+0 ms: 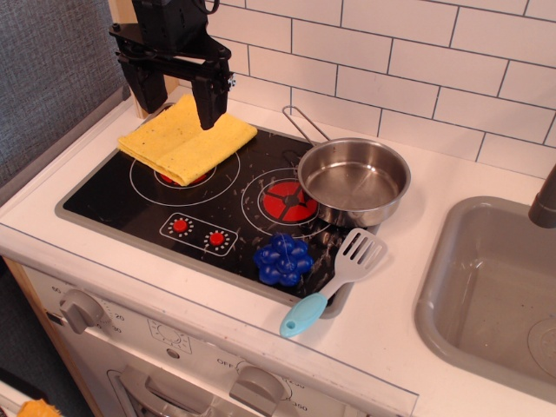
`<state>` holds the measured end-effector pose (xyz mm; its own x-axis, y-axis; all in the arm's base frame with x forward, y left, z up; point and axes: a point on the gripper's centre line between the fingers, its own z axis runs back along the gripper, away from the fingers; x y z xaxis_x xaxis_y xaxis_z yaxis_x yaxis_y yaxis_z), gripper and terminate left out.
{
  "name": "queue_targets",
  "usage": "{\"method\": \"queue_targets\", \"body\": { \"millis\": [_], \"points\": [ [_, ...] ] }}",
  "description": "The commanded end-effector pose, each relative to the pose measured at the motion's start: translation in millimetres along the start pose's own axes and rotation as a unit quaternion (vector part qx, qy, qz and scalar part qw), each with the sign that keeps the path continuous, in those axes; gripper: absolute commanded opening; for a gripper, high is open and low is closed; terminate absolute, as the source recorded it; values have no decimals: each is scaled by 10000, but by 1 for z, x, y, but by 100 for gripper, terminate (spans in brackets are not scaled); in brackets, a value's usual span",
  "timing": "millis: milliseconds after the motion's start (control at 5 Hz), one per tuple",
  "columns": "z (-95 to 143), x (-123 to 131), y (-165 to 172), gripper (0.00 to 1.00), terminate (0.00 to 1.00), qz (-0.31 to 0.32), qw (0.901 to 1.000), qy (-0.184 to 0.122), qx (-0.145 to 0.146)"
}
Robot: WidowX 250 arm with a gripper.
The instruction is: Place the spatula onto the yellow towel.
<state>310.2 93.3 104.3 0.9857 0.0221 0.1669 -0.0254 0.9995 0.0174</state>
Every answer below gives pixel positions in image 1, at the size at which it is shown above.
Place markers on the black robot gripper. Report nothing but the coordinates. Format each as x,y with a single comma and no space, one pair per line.
171,38

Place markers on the grey spatula with blue handle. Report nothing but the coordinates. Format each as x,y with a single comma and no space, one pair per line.
357,256

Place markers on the yellow folded cloth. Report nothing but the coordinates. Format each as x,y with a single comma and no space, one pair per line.
174,144

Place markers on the black toy stove top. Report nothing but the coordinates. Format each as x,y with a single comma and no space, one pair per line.
216,224

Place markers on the stainless steel pan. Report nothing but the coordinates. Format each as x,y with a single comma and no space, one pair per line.
356,182

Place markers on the blue toy grape bunch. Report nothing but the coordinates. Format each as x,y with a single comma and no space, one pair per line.
283,261

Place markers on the grey timer knob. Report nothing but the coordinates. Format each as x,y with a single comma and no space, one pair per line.
80,310

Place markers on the grey oven knob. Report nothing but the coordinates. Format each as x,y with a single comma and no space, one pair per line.
257,389

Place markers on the orange cloth at corner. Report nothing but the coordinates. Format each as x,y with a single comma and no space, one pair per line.
38,408

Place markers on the grey toy sink basin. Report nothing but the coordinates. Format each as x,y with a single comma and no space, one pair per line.
488,300

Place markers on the grey faucet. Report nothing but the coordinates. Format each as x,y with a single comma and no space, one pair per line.
543,210

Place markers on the grey oven door handle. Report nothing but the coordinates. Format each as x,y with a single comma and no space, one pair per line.
164,394

